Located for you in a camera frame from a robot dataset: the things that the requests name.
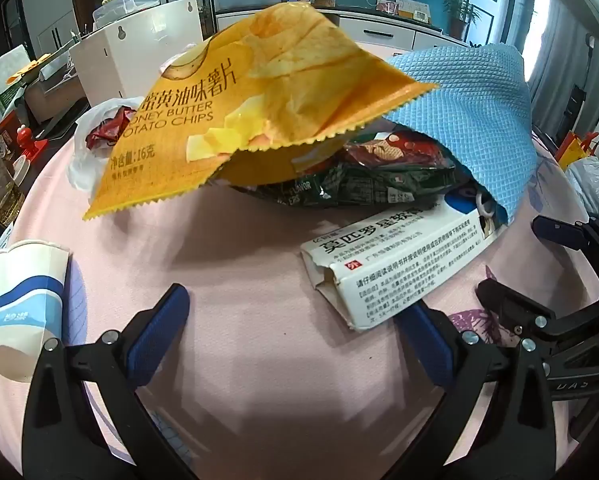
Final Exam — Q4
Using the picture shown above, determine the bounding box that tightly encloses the white medicine box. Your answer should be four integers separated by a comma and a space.
299, 197, 510, 332

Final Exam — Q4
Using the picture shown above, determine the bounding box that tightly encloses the desk calendar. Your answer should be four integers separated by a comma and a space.
397, 0, 433, 23

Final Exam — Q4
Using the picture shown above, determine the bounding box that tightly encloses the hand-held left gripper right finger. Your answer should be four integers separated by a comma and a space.
397, 300, 575, 480

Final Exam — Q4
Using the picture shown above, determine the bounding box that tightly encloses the red snack packet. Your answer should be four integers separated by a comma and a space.
86, 106, 138, 150

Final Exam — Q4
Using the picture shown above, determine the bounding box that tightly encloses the tall potted plant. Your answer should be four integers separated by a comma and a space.
442, 0, 483, 41

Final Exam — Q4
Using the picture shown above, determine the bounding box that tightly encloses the white wooden box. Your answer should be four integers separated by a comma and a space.
130, 0, 205, 43
70, 15, 180, 108

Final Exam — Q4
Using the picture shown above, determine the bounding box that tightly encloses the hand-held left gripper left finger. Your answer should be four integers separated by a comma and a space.
22, 282, 190, 480

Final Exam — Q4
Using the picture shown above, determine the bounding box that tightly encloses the open cardboard box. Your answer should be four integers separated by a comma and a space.
24, 57, 88, 123

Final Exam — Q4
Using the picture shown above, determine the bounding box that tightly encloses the dark red snack bag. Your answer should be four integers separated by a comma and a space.
342, 129, 457, 173

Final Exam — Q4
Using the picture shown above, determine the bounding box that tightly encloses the small white plastic bag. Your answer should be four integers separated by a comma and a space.
67, 97, 148, 193

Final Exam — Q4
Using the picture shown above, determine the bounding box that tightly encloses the light blue waffle cloth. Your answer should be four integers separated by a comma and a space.
382, 42, 537, 228

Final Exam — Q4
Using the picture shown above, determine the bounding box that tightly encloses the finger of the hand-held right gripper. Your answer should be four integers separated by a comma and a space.
531, 215, 599, 306
476, 278, 599, 356

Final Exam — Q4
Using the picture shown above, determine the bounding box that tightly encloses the black floor lamp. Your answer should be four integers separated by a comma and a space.
569, 32, 599, 121

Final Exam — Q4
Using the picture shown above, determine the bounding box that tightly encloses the pink printed floor mat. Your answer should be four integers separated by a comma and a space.
0, 130, 599, 480

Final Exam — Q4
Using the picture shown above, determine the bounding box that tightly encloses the white plastic bag purple print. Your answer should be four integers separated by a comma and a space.
564, 157, 599, 211

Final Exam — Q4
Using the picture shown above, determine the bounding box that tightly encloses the yellow red shopping bag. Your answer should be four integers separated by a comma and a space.
557, 130, 599, 168

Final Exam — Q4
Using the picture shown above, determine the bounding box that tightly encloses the yellow potato chip bag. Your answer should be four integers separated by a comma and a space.
82, 1, 443, 222

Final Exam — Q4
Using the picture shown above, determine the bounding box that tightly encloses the grey curtain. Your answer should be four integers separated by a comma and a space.
527, 0, 587, 101

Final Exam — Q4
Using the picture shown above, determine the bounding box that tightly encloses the clear plastic storage box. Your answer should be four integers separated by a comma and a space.
92, 0, 160, 23

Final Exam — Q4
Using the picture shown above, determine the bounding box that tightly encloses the flat yellow packet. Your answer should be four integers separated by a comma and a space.
7, 57, 63, 86

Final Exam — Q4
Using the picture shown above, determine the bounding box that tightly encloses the dark green crumpled snack bag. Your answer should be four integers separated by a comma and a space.
230, 157, 463, 211

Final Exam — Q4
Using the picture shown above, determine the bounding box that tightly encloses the red toy figure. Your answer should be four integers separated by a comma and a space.
14, 125, 48, 161

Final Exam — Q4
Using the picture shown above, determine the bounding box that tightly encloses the white blue striped paper cup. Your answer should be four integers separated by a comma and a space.
0, 240, 71, 383

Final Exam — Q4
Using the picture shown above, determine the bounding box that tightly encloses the white television stand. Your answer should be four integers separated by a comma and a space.
214, 0, 480, 56

